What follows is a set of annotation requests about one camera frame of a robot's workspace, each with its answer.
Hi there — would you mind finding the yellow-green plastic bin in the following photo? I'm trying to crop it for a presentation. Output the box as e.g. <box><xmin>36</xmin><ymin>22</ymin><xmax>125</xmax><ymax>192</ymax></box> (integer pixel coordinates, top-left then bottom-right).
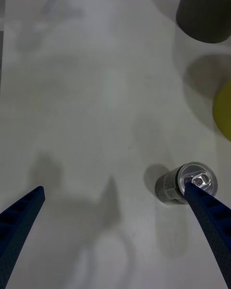
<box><xmin>212</xmin><ymin>80</ymin><xmax>231</xmax><ymax>142</ymax></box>

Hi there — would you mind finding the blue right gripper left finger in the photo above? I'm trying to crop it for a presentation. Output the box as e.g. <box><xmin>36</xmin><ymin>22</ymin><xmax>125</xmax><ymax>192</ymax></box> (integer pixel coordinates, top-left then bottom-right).
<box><xmin>0</xmin><ymin>185</ymin><xmax>46</xmax><ymax>289</ymax></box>

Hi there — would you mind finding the grey plastic bin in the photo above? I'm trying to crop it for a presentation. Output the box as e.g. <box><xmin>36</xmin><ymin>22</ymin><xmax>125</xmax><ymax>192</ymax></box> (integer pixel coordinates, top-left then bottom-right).
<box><xmin>175</xmin><ymin>0</ymin><xmax>231</xmax><ymax>44</ymax></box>

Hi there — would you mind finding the silver drink can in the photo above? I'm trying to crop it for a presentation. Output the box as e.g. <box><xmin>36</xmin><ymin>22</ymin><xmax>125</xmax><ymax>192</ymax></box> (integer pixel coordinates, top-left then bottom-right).
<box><xmin>155</xmin><ymin>161</ymin><xmax>218</xmax><ymax>205</ymax></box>

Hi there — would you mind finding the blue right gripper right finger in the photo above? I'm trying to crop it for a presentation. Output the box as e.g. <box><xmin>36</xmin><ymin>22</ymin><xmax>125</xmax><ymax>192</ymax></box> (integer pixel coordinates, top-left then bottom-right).
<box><xmin>183</xmin><ymin>181</ymin><xmax>231</xmax><ymax>289</ymax></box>

